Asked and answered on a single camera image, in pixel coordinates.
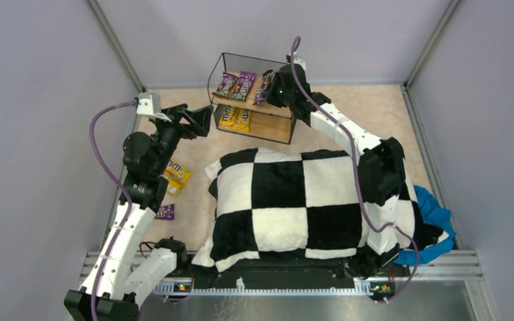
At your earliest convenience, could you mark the purple candy bag shelf right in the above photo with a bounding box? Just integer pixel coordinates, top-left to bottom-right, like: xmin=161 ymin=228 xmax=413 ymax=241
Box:
xmin=230 ymin=72 xmax=256 ymax=102

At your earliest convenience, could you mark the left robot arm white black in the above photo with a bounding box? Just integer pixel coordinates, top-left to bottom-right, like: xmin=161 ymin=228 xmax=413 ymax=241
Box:
xmin=64 ymin=104 xmax=213 ymax=320

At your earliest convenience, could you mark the purple candy bag shelf left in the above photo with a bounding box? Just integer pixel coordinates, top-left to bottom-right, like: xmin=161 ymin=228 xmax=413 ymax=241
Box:
xmin=212 ymin=72 xmax=239 ymax=99

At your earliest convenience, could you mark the yellow candy bag shelf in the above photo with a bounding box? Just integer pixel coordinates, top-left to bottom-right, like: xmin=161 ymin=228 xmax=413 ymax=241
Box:
xmin=232 ymin=109 xmax=252 ymax=132
xmin=218 ymin=106 xmax=238 ymax=126

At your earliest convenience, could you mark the blue cloth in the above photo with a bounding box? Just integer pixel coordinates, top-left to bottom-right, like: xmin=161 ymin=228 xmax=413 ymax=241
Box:
xmin=394 ymin=182 xmax=456 ymax=265

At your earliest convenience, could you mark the purple candy bag near base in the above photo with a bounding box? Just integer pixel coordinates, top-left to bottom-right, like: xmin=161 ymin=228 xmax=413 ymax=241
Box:
xmin=155 ymin=204 xmax=175 ymax=221

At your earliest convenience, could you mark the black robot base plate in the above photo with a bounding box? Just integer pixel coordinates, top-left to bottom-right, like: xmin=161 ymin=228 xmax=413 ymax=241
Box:
xmin=164 ymin=254 xmax=394 ymax=290

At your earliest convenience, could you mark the yellow candy bag shelf left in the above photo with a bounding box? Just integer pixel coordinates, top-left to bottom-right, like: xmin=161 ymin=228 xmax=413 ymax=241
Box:
xmin=218 ymin=106 xmax=238 ymax=126

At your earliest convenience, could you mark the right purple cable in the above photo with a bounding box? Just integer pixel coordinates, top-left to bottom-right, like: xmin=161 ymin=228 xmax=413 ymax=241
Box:
xmin=290 ymin=36 xmax=420 ymax=304

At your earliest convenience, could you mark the purple candy bag shelf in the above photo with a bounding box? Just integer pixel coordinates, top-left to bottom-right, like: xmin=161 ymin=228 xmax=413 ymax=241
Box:
xmin=230 ymin=72 xmax=256 ymax=102
xmin=212 ymin=72 xmax=239 ymax=99

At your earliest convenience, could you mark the purple brown candy bag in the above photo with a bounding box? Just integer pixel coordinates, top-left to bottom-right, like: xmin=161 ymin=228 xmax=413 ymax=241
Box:
xmin=253 ymin=70 xmax=274 ymax=105

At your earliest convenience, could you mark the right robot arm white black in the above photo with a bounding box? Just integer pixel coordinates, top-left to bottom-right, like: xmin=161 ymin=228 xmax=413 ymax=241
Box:
xmin=261 ymin=65 xmax=406 ymax=266

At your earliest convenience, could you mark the yellow candy bag shelf right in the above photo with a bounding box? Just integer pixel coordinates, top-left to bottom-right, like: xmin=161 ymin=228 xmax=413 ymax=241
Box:
xmin=232 ymin=109 xmax=252 ymax=132

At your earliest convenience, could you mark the yellow candy bag on table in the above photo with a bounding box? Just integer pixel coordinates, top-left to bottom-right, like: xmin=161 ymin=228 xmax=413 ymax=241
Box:
xmin=163 ymin=160 xmax=192 ymax=185

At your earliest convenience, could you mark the black white checkered pillow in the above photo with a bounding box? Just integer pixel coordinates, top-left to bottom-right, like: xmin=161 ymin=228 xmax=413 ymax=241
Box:
xmin=191 ymin=147 xmax=444 ymax=274

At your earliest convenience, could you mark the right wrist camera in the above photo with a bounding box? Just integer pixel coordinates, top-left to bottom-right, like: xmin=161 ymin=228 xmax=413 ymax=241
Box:
xmin=286 ymin=54 xmax=307 ymax=71

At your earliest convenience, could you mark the black wire wooden shelf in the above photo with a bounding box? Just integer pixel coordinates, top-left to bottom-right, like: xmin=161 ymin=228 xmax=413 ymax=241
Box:
xmin=207 ymin=52 xmax=296 ymax=144

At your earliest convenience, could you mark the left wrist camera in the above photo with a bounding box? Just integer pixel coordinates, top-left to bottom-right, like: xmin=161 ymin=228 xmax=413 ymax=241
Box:
xmin=137 ymin=92 xmax=172 ymax=122

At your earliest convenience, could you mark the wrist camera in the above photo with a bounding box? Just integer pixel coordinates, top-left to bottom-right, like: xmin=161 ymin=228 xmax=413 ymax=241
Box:
xmin=286 ymin=54 xmax=307 ymax=71
xmin=137 ymin=92 xmax=172 ymax=122

